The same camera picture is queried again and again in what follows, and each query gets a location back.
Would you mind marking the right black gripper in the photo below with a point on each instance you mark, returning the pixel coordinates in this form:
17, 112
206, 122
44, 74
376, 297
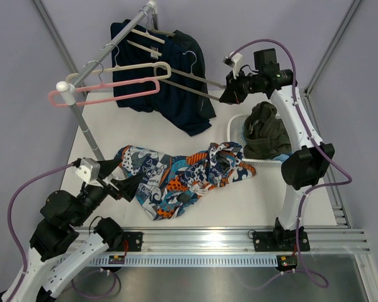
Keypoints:
232, 94

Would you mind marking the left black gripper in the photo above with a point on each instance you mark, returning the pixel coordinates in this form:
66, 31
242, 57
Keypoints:
127, 187

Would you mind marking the patterned colourful shorts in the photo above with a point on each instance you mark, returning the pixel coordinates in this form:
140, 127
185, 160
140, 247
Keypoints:
165, 185

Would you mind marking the olive green shorts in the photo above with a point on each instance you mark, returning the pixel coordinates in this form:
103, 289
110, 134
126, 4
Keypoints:
263, 114

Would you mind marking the pink hanger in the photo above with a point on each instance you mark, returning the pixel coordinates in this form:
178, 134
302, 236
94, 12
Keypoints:
107, 92

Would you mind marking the light blue shorts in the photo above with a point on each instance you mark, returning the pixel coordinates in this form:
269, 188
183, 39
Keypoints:
262, 143

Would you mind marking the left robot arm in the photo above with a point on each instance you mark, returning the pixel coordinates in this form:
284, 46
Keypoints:
46, 268

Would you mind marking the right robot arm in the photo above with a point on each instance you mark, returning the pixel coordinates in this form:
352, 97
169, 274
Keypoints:
310, 156

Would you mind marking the white perforated plastic basket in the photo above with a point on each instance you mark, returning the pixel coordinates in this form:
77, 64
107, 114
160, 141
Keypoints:
235, 130

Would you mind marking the metal clothes rack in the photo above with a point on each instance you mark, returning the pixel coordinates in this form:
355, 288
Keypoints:
150, 7

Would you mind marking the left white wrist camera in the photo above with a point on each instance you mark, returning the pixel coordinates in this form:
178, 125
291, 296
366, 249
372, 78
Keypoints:
87, 170

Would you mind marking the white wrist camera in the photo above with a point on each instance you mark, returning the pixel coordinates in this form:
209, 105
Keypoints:
87, 170
235, 62

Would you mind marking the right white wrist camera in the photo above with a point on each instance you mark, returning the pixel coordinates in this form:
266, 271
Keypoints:
235, 62

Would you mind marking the aluminium mounting rail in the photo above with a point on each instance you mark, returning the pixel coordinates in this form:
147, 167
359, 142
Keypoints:
223, 248

